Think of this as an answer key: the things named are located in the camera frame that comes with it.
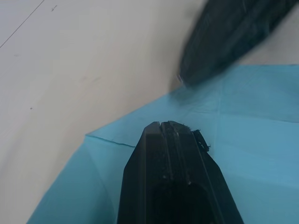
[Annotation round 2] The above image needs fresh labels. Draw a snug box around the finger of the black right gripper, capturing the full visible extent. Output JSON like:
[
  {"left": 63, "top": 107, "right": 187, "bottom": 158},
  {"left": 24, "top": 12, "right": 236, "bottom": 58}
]
[
  {"left": 178, "top": 0, "right": 260, "bottom": 83},
  {"left": 185, "top": 0, "right": 299, "bottom": 87}
]

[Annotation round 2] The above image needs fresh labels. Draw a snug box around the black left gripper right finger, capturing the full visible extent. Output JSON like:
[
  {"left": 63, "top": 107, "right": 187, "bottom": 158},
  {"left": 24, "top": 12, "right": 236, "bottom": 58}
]
[{"left": 172, "top": 120, "right": 246, "bottom": 224}]

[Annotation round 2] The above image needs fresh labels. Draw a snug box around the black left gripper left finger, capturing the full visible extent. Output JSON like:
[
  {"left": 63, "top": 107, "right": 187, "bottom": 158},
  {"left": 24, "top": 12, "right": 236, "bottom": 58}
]
[{"left": 116, "top": 121, "right": 185, "bottom": 224}]

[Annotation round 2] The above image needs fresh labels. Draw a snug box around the blue paper sheet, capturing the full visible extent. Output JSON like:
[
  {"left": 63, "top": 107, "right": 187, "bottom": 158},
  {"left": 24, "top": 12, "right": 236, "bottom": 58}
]
[{"left": 25, "top": 64, "right": 299, "bottom": 224}]

